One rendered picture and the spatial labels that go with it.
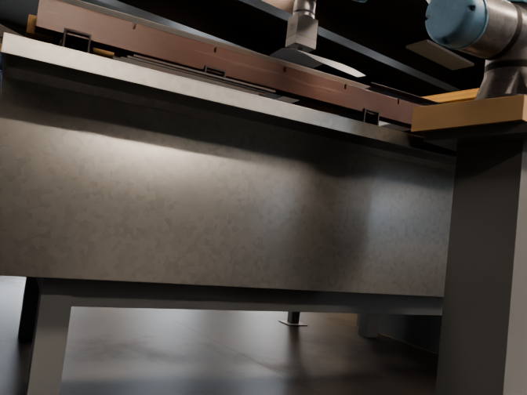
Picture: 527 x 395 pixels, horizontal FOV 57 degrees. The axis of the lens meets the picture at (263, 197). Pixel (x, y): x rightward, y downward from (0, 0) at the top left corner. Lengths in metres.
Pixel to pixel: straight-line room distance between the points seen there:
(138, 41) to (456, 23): 0.63
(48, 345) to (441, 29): 1.00
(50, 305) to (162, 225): 0.27
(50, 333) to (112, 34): 0.62
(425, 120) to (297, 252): 0.41
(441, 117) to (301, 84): 0.35
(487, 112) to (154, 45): 0.68
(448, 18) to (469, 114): 0.19
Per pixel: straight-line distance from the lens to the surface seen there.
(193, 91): 0.89
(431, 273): 1.43
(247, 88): 1.01
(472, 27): 1.06
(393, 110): 1.40
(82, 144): 0.99
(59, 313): 1.10
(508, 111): 1.02
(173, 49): 1.11
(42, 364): 1.12
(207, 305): 1.18
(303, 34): 1.74
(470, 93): 5.84
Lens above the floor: 0.44
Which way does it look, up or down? 3 degrees up
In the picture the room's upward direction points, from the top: 6 degrees clockwise
